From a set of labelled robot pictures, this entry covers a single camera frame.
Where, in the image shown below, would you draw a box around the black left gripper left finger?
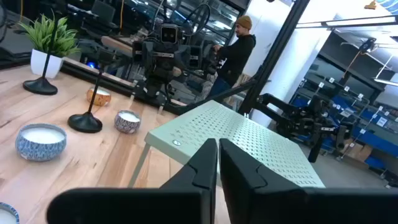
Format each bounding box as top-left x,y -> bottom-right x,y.
46,138 -> 218,224

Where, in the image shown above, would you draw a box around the orange patterned candle tin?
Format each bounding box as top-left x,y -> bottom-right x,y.
86,87 -> 112,107

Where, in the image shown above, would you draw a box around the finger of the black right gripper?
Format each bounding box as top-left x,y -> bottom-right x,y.
141,42 -> 156,74
174,45 -> 192,71

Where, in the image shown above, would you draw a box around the person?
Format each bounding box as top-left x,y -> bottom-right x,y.
206,14 -> 257,105

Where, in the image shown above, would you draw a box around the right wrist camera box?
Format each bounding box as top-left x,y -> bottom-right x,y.
159,24 -> 181,45

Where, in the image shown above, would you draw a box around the black aluminium table frame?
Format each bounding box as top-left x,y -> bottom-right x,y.
60,0 -> 312,116

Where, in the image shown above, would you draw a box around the white chess piece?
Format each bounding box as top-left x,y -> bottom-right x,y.
0,202 -> 20,224

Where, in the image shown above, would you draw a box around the storage rack with blue bins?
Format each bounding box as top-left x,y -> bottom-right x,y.
289,55 -> 398,187

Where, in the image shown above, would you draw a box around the green plant in white pot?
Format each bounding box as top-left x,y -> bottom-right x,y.
17,12 -> 82,79

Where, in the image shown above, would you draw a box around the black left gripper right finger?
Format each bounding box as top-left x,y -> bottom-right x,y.
219,138 -> 398,224

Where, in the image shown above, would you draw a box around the green perforated metal shelf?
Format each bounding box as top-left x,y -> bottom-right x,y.
127,100 -> 326,189

